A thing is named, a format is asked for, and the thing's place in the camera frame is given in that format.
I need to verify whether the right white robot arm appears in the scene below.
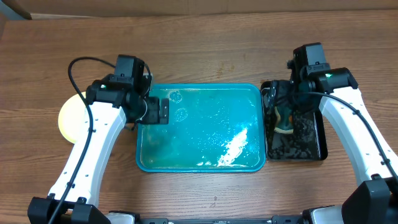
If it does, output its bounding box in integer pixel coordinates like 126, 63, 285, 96
261, 68, 397, 223

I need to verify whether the black water tray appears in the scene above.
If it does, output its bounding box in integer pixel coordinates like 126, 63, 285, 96
261, 81, 328, 161

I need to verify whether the teal plastic tray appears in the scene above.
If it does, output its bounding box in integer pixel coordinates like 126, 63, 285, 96
136, 83, 267, 173

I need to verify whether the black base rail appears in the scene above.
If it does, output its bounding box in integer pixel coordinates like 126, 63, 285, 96
105, 211, 312, 224

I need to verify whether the yellow green sponge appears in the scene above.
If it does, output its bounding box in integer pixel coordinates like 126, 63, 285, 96
274, 106, 294, 134

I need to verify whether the yellow-green rimmed plate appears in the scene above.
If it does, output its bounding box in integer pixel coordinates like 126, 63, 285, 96
58, 94, 86, 144

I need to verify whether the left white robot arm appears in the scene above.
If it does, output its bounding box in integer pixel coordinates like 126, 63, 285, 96
27, 55, 169, 224

